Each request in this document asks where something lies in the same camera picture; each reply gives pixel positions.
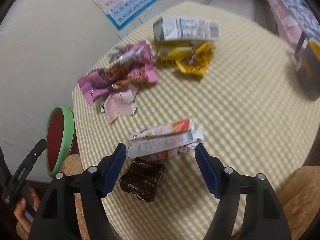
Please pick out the white blue milk carton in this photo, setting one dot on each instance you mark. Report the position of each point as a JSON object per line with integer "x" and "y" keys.
{"x": 172, "y": 28}

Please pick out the double wall socket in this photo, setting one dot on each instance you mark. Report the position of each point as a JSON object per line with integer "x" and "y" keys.
{"x": 147, "y": 14}

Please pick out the brown chocolate wrapper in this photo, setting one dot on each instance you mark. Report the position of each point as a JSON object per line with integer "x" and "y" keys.
{"x": 142, "y": 178}

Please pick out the left hand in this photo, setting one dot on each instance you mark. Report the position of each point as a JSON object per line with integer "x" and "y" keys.
{"x": 23, "y": 226}

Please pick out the yellow checkered tablecloth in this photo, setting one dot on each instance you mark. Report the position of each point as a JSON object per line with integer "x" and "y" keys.
{"x": 254, "y": 116}

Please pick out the green red trash bin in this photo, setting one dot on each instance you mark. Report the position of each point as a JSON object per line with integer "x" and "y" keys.
{"x": 60, "y": 135}

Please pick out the dark cup yellow lid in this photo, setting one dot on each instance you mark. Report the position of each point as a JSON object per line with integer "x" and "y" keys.
{"x": 307, "y": 72}

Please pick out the small yellow foil wrapper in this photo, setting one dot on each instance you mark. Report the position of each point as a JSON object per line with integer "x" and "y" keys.
{"x": 197, "y": 63}

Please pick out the pink strawberry box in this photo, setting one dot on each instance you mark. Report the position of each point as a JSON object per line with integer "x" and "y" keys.
{"x": 164, "y": 141}

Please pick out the yellow medicine box wrapper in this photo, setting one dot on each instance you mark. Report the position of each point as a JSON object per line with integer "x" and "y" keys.
{"x": 167, "y": 53}

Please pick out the purple pink snack bag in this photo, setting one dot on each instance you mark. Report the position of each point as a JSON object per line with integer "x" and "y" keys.
{"x": 132, "y": 63}

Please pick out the bed with plaid quilt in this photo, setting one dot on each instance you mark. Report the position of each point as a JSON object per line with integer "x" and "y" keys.
{"x": 294, "y": 18}

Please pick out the pink receipt paper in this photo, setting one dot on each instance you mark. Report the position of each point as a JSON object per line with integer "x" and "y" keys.
{"x": 120, "y": 103}

